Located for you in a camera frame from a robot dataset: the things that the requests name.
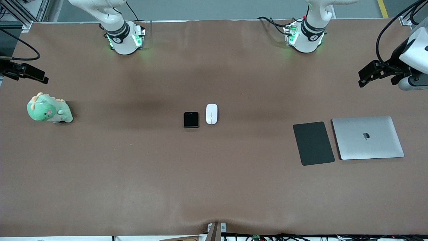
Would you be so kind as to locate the silver closed laptop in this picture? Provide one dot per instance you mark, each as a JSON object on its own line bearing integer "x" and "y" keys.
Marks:
{"x": 367, "y": 138}

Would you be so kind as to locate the green dinosaur plush toy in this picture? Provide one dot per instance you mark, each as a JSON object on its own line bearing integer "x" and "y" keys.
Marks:
{"x": 48, "y": 108}

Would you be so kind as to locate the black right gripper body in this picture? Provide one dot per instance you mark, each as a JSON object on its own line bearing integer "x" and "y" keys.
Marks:
{"x": 10, "y": 71}

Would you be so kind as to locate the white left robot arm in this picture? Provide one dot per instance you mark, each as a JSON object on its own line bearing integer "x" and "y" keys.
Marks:
{"x": 306, "y": 36}

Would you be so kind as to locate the dark grey mouse pad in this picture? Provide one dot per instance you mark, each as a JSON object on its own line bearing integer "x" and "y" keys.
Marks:
{"x": 313, "y": 143}

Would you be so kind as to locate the small metal corner bracket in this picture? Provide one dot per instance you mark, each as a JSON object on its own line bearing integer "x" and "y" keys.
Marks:
{"x": 406, "y": 20}

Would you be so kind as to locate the brown table cover sheet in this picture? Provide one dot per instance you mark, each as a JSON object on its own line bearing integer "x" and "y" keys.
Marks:
{"x": 214, "y": 184}

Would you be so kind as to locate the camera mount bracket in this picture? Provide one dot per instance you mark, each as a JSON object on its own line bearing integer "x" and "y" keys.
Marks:
{"x": 215, "y": 232}

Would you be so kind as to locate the white computer mouse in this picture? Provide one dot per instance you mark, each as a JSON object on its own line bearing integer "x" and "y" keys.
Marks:
{"x": 211, "y": 113}

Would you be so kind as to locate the aluminium frame profile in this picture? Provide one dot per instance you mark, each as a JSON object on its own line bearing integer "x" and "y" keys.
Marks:
{"x": 20, "y": 13}

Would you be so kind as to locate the black phone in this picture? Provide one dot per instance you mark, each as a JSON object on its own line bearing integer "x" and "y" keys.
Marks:
{"x": 191, "y": 119}

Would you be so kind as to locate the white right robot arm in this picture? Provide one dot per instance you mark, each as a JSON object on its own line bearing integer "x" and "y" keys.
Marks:
{"x": 122, "y": 40}

